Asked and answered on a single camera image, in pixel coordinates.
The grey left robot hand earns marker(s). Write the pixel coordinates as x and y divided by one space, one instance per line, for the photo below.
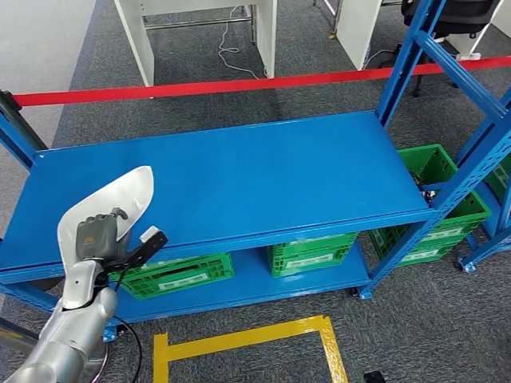
97 240

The white curved plastic part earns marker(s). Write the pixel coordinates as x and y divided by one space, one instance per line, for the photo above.
119 193

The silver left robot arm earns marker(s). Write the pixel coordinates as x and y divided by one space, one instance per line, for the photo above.
68 338

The blue metal shelf rack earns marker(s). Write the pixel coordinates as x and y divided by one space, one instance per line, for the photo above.
493 248
239 180

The red barrier belt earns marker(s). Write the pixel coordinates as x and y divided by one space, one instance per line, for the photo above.
239 83

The white office desk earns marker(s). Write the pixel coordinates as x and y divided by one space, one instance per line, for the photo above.
265 31
359 26

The black office chair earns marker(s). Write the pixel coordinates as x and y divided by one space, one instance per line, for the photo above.
450 16

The white power strip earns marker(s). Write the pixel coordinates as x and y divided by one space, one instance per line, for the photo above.
469 56

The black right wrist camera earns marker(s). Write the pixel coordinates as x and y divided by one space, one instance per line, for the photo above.
374 377

